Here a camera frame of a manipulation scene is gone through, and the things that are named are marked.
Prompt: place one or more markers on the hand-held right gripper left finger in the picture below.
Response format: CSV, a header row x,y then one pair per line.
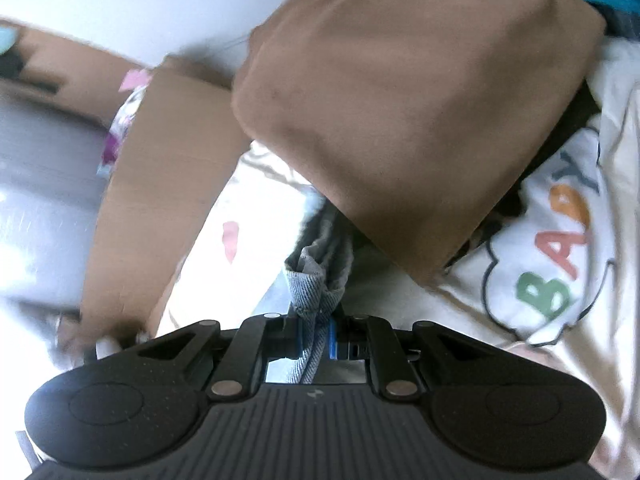
x,y
298,340

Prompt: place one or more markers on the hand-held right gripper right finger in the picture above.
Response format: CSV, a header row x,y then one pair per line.
x,y
333,342

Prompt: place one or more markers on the light blue jeans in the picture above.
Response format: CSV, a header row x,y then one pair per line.
x,y
315,270

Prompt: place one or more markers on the cardboard box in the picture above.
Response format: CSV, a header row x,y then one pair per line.
x,y
160,185

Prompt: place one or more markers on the white printed blanket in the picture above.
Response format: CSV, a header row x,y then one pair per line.
x,y
550,360

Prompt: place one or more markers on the brown folded cloth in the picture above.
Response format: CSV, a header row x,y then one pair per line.
x,y
410,110

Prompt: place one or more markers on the purple printed bag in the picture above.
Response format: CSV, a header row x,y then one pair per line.
x,y
117,130

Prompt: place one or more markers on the grey glossy panel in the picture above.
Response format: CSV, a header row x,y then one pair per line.
x,y
45,185

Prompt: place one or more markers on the pale teal object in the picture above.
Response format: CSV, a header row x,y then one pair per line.
x,y
7,40

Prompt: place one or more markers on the dark cloth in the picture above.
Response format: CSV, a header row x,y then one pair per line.
x,y
620,25

